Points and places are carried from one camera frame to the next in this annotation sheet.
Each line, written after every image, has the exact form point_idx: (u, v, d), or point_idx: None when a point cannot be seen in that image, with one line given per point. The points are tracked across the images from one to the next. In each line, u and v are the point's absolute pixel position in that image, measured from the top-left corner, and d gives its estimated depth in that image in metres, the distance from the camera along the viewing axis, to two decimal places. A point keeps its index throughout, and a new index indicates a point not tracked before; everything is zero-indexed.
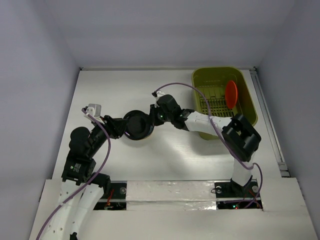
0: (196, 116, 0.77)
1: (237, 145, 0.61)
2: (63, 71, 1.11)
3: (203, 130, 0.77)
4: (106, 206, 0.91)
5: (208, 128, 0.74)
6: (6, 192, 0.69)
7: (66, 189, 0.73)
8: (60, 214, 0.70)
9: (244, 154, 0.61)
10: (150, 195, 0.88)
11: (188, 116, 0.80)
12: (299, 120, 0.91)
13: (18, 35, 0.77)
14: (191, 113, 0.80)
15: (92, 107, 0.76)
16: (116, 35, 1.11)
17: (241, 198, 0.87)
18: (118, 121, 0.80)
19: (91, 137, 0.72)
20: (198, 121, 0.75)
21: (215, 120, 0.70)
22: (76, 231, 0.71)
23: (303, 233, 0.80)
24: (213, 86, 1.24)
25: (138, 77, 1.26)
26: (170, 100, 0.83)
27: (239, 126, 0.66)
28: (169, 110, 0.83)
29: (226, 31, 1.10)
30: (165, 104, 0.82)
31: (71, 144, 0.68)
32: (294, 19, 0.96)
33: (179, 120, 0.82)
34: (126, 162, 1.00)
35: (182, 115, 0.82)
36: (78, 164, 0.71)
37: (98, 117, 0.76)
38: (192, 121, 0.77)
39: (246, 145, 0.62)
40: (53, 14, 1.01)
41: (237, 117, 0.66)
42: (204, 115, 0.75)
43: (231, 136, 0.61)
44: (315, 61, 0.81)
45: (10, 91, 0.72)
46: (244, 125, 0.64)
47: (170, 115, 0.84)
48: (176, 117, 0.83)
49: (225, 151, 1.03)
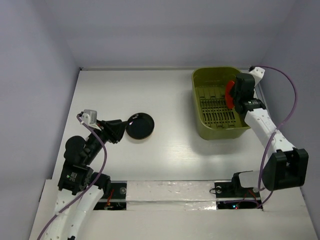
0: (261, 116, 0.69)
1: (275, 174, 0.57)
2: (63, 71, 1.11)
3: (256, 132, 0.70)
4: (106, 206, 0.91)
5: (262, 134, 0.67)
6: (6, 193, 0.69)
7: (62, 198, 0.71)
8: (55, 224, 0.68)
9: (273, 185, 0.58)
10: (151, 195, 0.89)
11: (254, 108, 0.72)
12: (299, 120, 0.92)
13: (18, 36, 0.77)
14: (260, 109, 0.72)
15: (87, 115, 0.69)
16: (116, 35, 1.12)
17: (241, 199, 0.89)
18: (116, 125, 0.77)
19: (87, 146, 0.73)
20: (260, 121, 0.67)
21: (276, 135, 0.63)
22: (75, 234, 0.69)
23: (304, 233, 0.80)
24: (213, 86, 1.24)
25: (137, 77, 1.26)
26: (249, 80, 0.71)
27: (294, 159, 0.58)
28: (241, 89, 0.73)
29: (226, 31, 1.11)
30: (241, 80, 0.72)
31: (65, 154, 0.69)
32: (294, 19, 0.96)
33: (243, 105, 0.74)
34: (126, 162, 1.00)
35: (250, 102, 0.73)
36: (74, 173, 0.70)
37: (94, 124, 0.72)
38: (254, 117, 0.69)
39: (283, 179, 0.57)
40: (54, 14, 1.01)
41: (299, 151, 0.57)
42: (271, 122, 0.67)
43: (278, 164, 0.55)
44: (315, 61, 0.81)
45: (10, 91, 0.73)
46: (299, 162, 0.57)
47: (238, 94, 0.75)
48: (242, 100, 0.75)
49: (226, 151, 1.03)
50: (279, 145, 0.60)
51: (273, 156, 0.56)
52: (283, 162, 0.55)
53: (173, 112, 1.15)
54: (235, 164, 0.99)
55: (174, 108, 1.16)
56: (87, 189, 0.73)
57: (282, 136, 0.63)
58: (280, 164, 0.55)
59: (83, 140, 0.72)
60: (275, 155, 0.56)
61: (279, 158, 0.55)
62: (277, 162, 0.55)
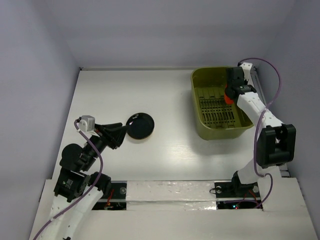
0: (253, 98, 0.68)
1: (266, 149, 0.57)
2: (63, 71, 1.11)
3: (250, 116, 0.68)
4: (106, 206, 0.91)
5: (253, 114, 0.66)
6: (6, 193, 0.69)
7: (57, 203, 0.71)
8: (50, 228, 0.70)
9: (264, 160, 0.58)
10: (151, 195, 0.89)
11: (245, 91, 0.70)
12: (299, 120, 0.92)
13: (18, 36, 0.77)
14: (252, 92, 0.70)
15: (84, 121, 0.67)
16: (116, 35, 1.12)
17: (241, 199, 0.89)
18: (116, 131, 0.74)
19: (84, 154, 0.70)
20: (252, 103, 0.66)
21: (266, 114, 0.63)
22: (70, 235, 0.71)
23: (303, 233, 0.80)
24: (213, 85, 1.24)
25: (137, 77, 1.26)
26: (237, 68, 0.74)
27: (283, 135, 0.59)
28: (231, 76, 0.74)
29: (226, 32, 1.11)
30: (230, 69, 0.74)
31: (61, 162, 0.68)
32: (294, 20, 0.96)
33: (235, 90, 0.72)
34: (127, 162, 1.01)
35: (242, 87, 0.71)
36: (70, 180, 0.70)
37: (91, 131, 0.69)
38: (245, 100, 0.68)
39: (274, 154, 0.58)
40: (54, 15, 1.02)
41: (287, 126, 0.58)
42: (262, 104, 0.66)
43: (268, 138, 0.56)
44: (315, 61, 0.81)
45: (11, 91, 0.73)
46: (288, 137, 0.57)
47: (229, 83, 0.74)
48: (234, 86, 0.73)
49: (227, 151, 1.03)
50: (269, 122, 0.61)
51: (263, 131, 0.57)
52: (273, 136, 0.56)
53: (173, 112, 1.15)
54: (235, 164, 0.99)
55: (174, 108, 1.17)
56: (83, 196, 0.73)
57: (271, 114, 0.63)
58: (270, 138, 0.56)
59: (80, 149, 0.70)
60: (264, 130, 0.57)
61: (268, 133, 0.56)
62: (266, 136, 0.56)
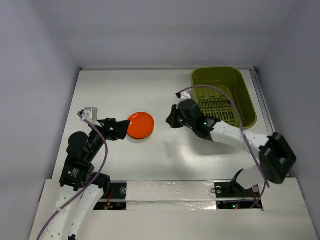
0: (223, 128, 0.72)
1: (275, 168, 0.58)
2: (63, 71, 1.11)
3: (230, 143, 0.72)
4: (106, 206, 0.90)
5: (236, 142, 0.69)
6: (6, 192, 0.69)
7: (64, 194, 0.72)
8: (57, 220, 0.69)
9: (281, 178, 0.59)
10: (151, 195, 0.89)
11: (213, 125, 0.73)
12: (300, 119, 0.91)
13: (17, 36, 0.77)
14: (217, 123, 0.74)
15: (88, 111, 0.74)
16: (115, 35, 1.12)
17: (241, 198, 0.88)
18: (119, 123, 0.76)
19: (89, 141, 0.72)
20: (228, 134, 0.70)
21: (248, 136, 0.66)
22: (75, 233, 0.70)
23: (304, 233, 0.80)
24: (212, 85, 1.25)
25: (137, 77, 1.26)
26: (193, 106, 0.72)
27: (275, 145, 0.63)
28: (192, 117, 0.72)
29: (226, 31, 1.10)
30: (188, 110, 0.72)
31: (68, 149, 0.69)
32: (294, 19, 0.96)
33: (203, 129, 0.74)
34: (127, 162, 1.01)
35: (206, 123, 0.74)
36: (76, 169, 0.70)
37: (95, 121, 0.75)
38: (220, 134, 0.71)
39: (284, 168, 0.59)
40: (53, 15, 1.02)
41: (275, 136, 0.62)
42: (234, 129, 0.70)
43: (269, 159, 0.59)
44: (315, 60, 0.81)
45: (10, 91, 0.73)
46: (281, 144, 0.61)
47: (192, 122, 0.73)
48: (199, 125, 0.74)
49: (225, 151, 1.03)
50: (257, 142, 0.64)
51: (261, 154, 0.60)
52: (270, 154, 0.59)
53: None
54: (234, 163, 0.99)
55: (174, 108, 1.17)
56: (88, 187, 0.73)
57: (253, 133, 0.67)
58: (269, 157, 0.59)
59: (85, 135, 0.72)
60: (262, 154, 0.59)
61: (266, 154, 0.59)
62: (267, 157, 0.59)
